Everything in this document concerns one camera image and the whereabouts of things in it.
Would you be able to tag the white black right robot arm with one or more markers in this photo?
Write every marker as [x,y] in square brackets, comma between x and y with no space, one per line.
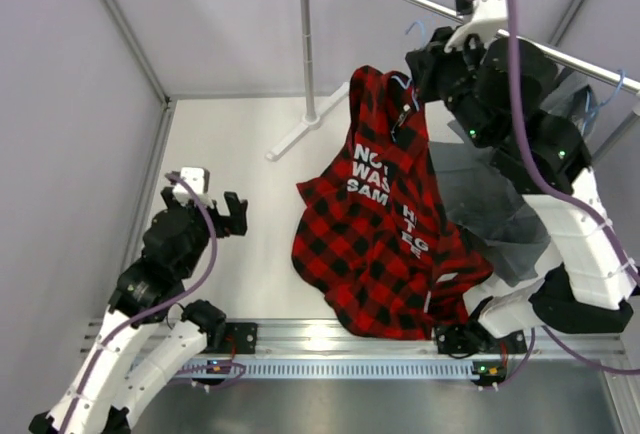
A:
[495,92]

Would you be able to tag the white clothes rack base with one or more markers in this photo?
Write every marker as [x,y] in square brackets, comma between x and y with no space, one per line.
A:
[310,120]

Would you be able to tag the light blue wire hanger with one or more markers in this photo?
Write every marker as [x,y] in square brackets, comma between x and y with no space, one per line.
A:
[416,80]

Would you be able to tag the aluminium mounting rail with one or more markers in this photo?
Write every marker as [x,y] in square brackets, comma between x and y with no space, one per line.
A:
[322,349]

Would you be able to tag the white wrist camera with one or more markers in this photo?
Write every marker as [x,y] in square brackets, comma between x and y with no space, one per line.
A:
[482,20]
[189,183]

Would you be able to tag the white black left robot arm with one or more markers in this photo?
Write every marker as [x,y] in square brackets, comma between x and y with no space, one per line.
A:
[113,387]

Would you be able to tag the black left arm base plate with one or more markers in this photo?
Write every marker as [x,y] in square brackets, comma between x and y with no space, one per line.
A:
[240,338]

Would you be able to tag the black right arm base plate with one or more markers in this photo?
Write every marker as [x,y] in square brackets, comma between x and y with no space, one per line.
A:
[464,340]

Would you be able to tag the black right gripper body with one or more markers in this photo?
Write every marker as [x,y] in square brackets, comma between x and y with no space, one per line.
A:
[454,75]

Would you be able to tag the grey right rack post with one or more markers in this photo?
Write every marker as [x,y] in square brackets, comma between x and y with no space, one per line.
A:
[618,134]

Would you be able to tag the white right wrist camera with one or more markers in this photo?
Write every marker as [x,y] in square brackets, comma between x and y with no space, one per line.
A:
[482,20]

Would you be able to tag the blue hanger holding grey shirt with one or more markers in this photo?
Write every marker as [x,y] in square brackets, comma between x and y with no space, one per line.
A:
[591,110]

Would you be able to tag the red black plaid shirt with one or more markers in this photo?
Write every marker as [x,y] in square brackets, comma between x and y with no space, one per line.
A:
[374,237]

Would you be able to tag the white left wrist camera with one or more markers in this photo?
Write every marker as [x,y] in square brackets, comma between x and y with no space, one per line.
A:
[189,183]

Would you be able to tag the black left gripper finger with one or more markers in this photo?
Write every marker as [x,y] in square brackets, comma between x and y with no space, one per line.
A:
[235,222]
[169,198]

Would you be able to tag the grey clothes rack post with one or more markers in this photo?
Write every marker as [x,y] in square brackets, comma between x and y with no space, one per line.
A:
[307,44]

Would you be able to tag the grey button-up shirt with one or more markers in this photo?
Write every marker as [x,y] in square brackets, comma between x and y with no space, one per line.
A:
[494,218]

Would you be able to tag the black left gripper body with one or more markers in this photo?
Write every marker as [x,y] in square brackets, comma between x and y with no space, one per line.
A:
[201,228]

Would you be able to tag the silver clothes rack rail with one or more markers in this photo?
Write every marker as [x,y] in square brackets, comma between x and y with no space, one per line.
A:
[589,69]

